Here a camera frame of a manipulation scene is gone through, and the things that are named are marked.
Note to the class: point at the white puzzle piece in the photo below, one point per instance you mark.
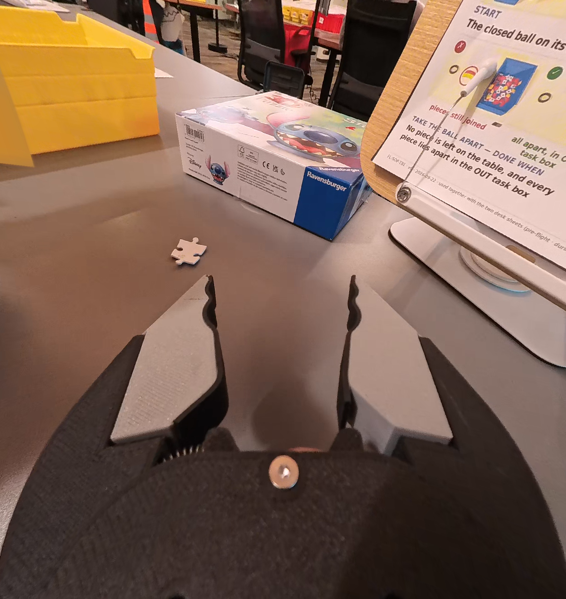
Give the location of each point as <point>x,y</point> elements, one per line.
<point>189,251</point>

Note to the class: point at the brown background table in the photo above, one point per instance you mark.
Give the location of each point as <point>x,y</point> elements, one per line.
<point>195,28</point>

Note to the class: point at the clear stand foot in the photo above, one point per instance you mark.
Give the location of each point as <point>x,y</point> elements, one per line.
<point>489,271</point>

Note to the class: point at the red chair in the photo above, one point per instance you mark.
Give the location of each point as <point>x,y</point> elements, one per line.
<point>327,23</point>

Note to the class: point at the white paper sheet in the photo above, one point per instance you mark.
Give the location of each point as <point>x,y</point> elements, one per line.
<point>163,73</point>

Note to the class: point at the white blue puzzle box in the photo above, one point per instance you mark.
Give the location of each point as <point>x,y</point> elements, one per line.
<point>264,164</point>

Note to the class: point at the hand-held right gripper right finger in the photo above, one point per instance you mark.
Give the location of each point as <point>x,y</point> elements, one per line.
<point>395,374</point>

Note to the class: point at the orange traffic cone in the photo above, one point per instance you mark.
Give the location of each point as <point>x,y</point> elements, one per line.
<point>150,18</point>

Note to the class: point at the black chair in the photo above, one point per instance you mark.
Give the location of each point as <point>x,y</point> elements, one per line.
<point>264,37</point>
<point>372,47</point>

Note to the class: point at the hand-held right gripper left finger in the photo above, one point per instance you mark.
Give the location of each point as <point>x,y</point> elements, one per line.
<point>170,374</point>

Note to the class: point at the white clip rod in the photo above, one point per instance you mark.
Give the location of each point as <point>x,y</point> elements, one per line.
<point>451,220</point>

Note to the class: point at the curved wooden sheet holder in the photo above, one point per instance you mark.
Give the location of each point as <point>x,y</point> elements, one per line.
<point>404,70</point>

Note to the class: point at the yellow plastic bin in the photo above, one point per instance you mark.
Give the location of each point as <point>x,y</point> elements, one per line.
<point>77,93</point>

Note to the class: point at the printed instruction sheet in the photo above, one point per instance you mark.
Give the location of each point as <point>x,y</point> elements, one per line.
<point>498,140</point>

